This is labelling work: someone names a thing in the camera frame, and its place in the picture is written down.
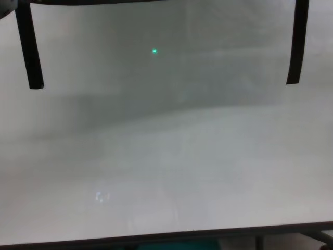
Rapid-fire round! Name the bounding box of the black robot print poster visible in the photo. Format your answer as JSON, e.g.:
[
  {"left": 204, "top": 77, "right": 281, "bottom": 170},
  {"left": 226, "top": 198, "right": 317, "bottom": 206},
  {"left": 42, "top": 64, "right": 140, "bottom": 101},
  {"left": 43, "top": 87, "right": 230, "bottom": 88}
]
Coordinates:
[{"left": 28, "top": 0, "right": 169, "bottom": 5}]

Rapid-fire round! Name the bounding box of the black tape strip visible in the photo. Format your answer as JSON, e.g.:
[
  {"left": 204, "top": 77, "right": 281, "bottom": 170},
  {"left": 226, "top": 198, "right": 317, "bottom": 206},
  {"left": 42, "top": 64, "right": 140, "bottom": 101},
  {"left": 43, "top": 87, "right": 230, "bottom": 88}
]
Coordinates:
[
  {"left": 15, "top": 0, "right": 45, "bottom": 90},
  {"left": 285, "top": 0, "right": 311, "bottom": 86}
]

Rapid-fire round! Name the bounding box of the black table frame bar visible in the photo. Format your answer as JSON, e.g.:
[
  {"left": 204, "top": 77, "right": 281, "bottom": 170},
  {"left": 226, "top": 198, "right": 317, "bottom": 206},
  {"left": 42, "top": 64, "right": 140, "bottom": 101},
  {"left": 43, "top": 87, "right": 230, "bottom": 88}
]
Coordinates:
[{"left": 303, "top": 230, "right": 333, "bottom": 250}]

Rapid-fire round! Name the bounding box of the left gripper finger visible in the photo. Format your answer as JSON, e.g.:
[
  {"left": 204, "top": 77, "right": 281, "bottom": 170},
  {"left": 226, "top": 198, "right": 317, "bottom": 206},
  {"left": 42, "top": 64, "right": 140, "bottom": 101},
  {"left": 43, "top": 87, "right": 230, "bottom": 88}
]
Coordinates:
[{"left": 0, "top": 0, "right": 28, "bottom": 19}]

